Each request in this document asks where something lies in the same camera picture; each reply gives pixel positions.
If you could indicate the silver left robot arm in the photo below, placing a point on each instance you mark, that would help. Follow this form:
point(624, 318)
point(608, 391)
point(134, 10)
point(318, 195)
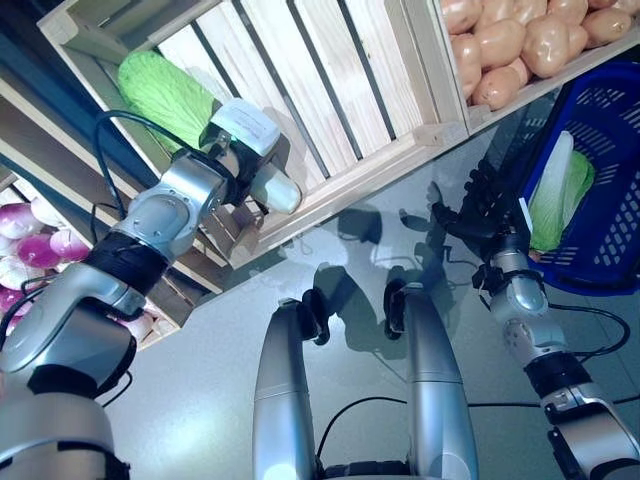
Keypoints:
point(165, 210)

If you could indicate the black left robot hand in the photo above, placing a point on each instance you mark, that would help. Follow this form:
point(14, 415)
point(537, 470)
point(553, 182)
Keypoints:
point(245, 125)

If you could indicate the brown potato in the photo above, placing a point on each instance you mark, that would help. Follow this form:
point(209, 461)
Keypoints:
point(495, 85)
point(550, 45)
point(607, 25)
point(500, 40)

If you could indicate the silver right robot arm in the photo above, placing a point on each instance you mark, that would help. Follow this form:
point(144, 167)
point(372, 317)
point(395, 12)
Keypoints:
point(530, 295)

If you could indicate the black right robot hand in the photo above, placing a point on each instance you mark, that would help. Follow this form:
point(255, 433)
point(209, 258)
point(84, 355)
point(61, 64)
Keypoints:
point(470, 220)

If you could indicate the blue plastic shopping basket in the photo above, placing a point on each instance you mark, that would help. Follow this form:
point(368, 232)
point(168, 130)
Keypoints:
point(610, 150)

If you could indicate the wooden slatted cabbage crate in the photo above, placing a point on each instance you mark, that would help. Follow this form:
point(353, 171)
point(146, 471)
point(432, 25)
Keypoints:
point(395, 65)

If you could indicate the silver left robot leg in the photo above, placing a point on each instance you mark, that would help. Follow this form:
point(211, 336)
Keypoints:
point(280, 380)

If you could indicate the purple white onion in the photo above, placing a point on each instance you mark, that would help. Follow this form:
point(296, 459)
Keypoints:
point(37, 250)
point(10, 220)

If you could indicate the wooden display shelf frame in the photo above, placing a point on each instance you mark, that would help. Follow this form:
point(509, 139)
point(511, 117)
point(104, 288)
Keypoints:
point(25, 125)

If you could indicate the napa cabbage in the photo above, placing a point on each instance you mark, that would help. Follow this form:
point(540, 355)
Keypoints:
point(560, 200)
point(165, 95)

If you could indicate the silver right robot leg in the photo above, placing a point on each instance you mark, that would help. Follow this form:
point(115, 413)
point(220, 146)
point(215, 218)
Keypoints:
point(435, 380)

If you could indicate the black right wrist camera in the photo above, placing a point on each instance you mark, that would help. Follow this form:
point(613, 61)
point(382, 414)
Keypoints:
point(487, 280)

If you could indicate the silver robot leg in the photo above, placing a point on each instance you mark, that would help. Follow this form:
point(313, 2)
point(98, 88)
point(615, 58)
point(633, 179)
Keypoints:
point(435, 380)
point(280, 380)

